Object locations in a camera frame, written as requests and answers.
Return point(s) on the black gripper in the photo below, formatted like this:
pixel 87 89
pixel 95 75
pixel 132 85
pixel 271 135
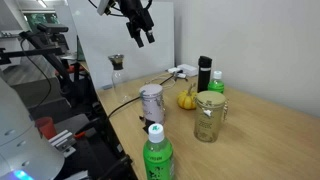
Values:
pixel 136 15

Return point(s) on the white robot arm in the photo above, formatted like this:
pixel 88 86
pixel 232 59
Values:
pixel 20 140

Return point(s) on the glass carafe black collar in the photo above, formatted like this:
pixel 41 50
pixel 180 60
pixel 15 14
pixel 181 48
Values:
pixel 117 63

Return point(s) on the small white plug adapter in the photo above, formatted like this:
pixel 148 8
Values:
pixel 172 70

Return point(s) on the white power adapter box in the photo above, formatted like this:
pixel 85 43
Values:
pixel 188 69

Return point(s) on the grey board foot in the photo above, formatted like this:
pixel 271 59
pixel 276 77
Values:
pixel 106 87

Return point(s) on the black thermos flask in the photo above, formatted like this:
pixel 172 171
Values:
pixel 204 75

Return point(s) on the yellow orange striped pumpkin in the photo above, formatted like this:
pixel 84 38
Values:
pixel 186 100

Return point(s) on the red bar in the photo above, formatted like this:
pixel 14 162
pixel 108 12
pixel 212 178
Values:
pixel 71 69

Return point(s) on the black tape piece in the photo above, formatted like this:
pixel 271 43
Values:
pixel 141 117
pixel 148 128

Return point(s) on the green tea bottle white cap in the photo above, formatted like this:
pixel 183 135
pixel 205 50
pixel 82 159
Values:
pixel 158 160
pixel 216 86

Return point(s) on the glass mason jar mug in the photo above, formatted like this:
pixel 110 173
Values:
pixel 208 120

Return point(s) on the ceiling light strip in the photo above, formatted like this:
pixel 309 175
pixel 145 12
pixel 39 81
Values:
pixel 41 3

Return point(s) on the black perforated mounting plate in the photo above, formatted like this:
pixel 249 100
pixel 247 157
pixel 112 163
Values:
pixel 96 156

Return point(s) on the red cup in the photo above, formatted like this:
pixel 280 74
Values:
pixel 46 128

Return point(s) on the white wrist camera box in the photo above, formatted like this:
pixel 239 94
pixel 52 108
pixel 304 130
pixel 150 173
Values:
pixel 102 6

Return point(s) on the black camera bar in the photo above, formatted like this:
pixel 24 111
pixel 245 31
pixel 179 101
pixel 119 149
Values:
pixel 51 28

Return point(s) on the black camera stand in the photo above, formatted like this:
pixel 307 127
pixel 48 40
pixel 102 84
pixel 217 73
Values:
pixel 33 52

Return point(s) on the aluminium bracket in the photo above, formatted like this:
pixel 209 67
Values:
pixel 61 140

